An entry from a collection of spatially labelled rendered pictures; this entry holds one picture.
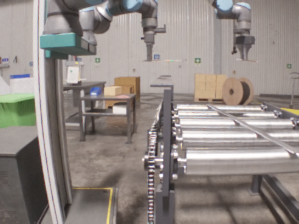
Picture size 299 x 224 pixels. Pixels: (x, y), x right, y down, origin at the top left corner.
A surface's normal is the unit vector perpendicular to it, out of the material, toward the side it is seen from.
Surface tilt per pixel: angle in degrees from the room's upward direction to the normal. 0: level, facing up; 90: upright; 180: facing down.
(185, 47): 90
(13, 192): 90
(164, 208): 90
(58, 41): 90
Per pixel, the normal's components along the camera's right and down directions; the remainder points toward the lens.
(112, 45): -0.08, 0.18
